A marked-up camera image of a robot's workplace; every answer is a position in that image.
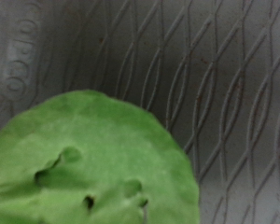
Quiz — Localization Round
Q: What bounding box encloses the green topped coffee pod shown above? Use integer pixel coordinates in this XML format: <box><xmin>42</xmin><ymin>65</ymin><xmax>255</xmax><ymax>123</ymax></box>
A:
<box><xmin>0</xmin><ymin>89</ymin><xmax>201</xmax><ymax>224</ymax></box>

